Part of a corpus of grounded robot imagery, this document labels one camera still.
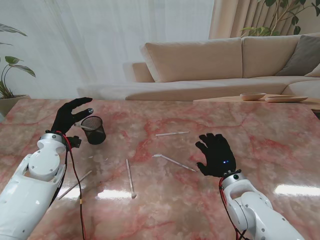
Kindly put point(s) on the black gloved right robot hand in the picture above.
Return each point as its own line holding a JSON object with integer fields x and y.
{"x": 217, "y": 157}

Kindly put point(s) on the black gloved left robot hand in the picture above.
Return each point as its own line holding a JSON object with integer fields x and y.
{"x": 62, "y": 120}

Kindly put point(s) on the white straw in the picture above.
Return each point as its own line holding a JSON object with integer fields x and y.
{"x": 175, "y": 162}
{"x": 75, "y": 185}
{"x": 130, "y": 178}
{"x": 172, "y": 133}

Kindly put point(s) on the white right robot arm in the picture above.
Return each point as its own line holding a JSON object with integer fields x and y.
{"x": 250, "y": 205}

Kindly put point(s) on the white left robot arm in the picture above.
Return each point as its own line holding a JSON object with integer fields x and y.
{"x": 25, "y": 200}

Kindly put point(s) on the black mesh holder cup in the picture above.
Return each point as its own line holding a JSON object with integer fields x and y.
{"x": 96, "y": 136}

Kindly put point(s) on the pale plant pot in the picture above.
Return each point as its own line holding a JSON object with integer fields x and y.
{"x": 10, "y": 105}

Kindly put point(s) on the large-leaf green plant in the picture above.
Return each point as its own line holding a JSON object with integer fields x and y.
{"x": 23, "y": 69}

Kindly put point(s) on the wooden bowl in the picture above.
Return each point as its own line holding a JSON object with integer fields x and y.
{"x": 252, "y": 96}

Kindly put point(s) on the flat wooden plate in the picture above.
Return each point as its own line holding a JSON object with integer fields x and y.
{"x": 285, "y": 99}

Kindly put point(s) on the sheer white curtain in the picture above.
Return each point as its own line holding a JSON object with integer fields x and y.
{"x": 100, "y": 37}

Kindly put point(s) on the beige sofa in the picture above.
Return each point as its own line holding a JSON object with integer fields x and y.
{"x": 195, "y": 60}

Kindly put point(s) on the cream cushion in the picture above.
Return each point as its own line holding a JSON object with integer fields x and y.
{"x": 315, "y": 73}

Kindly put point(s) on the grey cushion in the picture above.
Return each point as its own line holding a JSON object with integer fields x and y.
{"x": 302, "y": 57}

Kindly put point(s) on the small-leaf green tree plant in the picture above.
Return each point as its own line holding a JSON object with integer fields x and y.
{"x": 257, "y": 31}

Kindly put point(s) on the beige curtain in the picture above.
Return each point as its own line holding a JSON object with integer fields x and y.
{"x": 230, "y": 17}

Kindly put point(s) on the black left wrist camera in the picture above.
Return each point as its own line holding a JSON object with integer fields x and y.
{"x": 75, "y": 141}

